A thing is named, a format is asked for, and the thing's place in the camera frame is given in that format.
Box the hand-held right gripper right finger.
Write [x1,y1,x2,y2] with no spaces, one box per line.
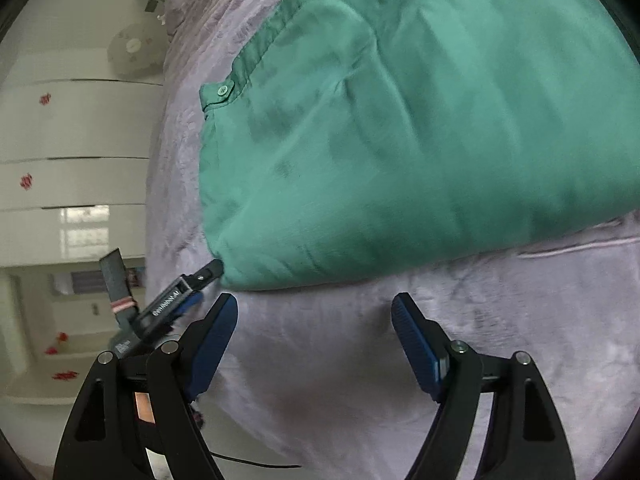
[391,292,576,480]

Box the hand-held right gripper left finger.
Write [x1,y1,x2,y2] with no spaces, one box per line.
[52,292,239,480]

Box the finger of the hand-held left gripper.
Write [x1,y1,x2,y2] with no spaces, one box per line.
[187,259,225,292]
[170,292,204,322]

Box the green work shirt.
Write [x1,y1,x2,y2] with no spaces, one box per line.
[198,0,640,293]

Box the purple bed blanket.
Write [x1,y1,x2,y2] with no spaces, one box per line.
[144,0,640,480]

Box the white wardrobe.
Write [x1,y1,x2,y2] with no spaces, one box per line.
[0,42,166,411]

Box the round white fan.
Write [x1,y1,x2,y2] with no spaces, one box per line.
[106,22,166,81]

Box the black cable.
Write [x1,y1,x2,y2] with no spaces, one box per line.
[209,451,302,470]

